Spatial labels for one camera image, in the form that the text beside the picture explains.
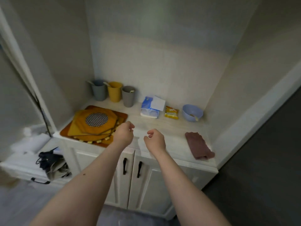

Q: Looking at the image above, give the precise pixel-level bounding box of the person's right hand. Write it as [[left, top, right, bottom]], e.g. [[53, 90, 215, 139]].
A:
[[144, 129, 166, 153]]

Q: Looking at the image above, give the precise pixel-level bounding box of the person's left hand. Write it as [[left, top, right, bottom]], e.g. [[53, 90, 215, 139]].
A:
[[113, 121, 135, 149]]

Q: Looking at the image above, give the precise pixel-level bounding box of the person's right forearm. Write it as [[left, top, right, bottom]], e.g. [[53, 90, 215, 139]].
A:
[[152, 149, 232, 226]]

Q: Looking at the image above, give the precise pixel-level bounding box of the person's left forearm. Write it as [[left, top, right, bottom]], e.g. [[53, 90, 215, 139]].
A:
[[29, 143, 126, 226]]

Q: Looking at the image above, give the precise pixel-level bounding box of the blue tissue pack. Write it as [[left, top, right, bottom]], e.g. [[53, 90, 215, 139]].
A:
[[140, 96, 166, 119]]

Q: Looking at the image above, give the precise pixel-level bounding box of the grey plastic cup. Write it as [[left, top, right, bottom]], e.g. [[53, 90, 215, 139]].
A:
[[121, 86, 136, 108]]

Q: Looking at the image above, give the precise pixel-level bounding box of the white cabinet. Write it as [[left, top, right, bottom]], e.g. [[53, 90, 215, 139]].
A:
[[53, 97, 219, 220]]

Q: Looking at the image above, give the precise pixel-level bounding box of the round black mesh trivet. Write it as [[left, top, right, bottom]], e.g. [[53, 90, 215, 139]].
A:
[[85, 113, 109, 127]]

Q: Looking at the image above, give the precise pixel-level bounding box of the yellow snack packet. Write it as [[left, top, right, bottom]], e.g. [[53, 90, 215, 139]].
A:
[[164, 106, 179, 120]]

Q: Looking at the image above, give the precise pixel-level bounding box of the yellow plastic cup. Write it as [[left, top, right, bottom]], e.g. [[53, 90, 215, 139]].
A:
[[107, 81, 123, 103]]

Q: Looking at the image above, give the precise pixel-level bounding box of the blue-grey plastic cup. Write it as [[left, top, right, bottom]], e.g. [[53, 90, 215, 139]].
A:
[[91, 79, 108, 102]]

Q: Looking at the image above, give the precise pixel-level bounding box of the white right cabinet door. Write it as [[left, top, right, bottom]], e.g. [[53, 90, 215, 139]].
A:
[[128, 155, 188, 215]]

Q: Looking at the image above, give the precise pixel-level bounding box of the white cabinet door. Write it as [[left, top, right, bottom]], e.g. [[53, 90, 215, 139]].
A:
[[128, 155, 188, 215], [71, 148, 135, 209]]

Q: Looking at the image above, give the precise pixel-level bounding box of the stack of yellow-brown placemats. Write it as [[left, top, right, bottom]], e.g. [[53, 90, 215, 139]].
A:
[[67, 108, 125, 145]]

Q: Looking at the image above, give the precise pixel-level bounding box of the white left cabinet door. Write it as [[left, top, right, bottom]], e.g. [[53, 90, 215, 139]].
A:
[[71, 148, 135, 209]]

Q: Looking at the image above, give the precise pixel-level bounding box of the blue plastic bowl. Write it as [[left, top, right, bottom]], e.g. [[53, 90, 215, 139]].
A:
[[182, 104, 204, 122]]

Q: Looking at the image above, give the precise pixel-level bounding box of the brown folded cloth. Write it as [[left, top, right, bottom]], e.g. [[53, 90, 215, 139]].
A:
[[185, 132, 215, 161]]

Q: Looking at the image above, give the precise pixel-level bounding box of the orange wooden tray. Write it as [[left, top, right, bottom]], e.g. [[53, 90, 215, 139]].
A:
[[60, 105, 128, 148]]

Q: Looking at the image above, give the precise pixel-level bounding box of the beige bag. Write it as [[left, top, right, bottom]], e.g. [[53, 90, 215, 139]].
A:
[[46, 158, 71, 181]]

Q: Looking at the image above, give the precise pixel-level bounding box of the dark folded umbrella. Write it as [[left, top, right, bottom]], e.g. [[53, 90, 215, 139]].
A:
[[36, 147, 64, 172]]

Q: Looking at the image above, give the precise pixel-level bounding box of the white paper roll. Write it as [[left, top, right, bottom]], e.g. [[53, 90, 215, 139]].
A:
[[11, 133, 51, 154]]

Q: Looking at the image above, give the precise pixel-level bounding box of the white low drawer unit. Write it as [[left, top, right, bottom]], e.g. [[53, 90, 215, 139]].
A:
[[0, 136, 73, 188]]

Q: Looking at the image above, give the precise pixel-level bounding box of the black drawer handle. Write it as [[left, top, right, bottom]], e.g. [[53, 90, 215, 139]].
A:
[[31, 177, 51, 185]]

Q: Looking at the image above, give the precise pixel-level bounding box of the white door frame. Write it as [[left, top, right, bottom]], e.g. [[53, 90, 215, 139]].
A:
[[0, 7, 57, 137]]

